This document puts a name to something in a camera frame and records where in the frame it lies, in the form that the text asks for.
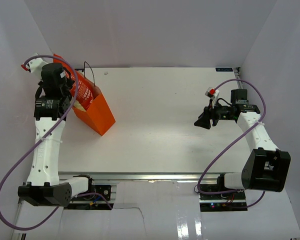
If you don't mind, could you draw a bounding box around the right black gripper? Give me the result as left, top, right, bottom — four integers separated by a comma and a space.
194, 99, 235, 130

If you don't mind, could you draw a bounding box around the large red chip bag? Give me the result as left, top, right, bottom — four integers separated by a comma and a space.
53, 59, 101, 112

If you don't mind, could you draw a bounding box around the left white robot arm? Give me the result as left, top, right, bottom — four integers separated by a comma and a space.
17, 63, 96, 207

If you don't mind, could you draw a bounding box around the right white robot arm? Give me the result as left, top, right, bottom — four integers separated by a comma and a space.
194, 87, 291, 200

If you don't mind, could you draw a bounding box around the orange paper bag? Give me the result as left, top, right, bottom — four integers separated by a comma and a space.
72, 72, 116, 136

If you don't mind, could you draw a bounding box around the blue label sticker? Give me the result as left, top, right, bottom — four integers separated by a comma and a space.
215, 67, 233, 72

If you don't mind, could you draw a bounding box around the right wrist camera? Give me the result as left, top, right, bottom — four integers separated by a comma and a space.
205, 87, 220, 108

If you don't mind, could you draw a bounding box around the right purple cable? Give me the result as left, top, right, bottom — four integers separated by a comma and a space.
196, 79, 267, 210

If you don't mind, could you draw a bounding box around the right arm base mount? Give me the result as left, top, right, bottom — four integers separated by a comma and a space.
193, 185, 248, 213

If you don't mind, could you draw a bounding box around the aluminium table frame rail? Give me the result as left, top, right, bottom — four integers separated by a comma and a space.
32, 171, 256, 182

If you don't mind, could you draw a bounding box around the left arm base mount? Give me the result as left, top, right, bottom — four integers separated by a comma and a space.
64, 184, 114, 211

